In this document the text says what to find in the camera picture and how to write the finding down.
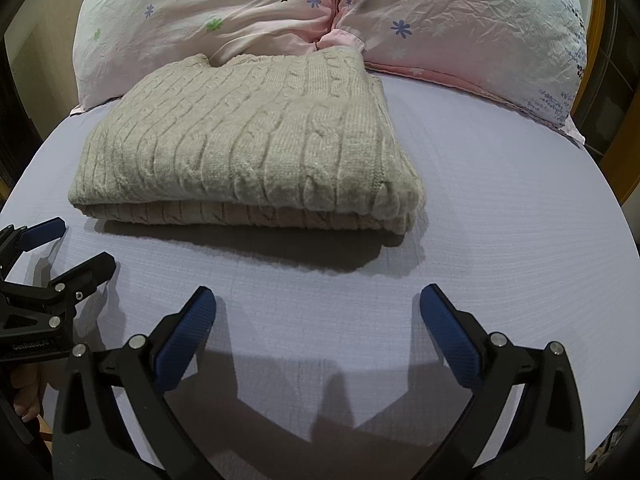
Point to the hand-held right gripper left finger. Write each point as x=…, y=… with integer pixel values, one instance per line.
x=184, y=342

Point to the pink floral pillow with tree print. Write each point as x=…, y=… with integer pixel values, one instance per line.
x=200, y=5

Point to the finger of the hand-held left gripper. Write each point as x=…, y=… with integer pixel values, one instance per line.
x=85, y=272
x=44, y=232

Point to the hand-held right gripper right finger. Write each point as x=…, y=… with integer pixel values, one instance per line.
x=451, y=336

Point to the wooden bed frame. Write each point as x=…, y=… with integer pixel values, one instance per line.
x=617, y=160

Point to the person's left hand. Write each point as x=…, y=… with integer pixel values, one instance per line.
x=27, y=390

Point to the lavender bed sheet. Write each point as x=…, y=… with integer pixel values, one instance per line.
x=500, y=240

